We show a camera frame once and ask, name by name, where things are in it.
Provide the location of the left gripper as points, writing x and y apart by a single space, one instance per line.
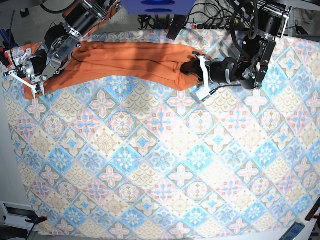
213 74

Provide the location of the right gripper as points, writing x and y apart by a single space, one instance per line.
29 68

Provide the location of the orange T-shirt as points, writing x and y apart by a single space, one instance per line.
156 62

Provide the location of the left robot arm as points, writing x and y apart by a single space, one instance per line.
268 21

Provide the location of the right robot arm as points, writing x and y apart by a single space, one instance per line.
51 58

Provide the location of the red black clamp left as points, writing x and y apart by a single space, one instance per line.
4 58

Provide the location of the patterned blue tile tablecloth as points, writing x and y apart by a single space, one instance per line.
123 158

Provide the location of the orange black clamp bottom left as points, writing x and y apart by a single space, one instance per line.
34 220

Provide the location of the black clamp bottom right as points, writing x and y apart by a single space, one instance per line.
312 212

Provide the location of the smartphone with blue screen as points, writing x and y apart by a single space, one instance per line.
293 231

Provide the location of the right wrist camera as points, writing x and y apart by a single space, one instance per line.
39 89

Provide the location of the blue handled clamp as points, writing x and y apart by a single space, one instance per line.
8 39

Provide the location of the black mount post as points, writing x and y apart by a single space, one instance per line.
176 26

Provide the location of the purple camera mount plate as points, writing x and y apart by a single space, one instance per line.
158 7

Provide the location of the white window frame rail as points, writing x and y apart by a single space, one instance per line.
15 215

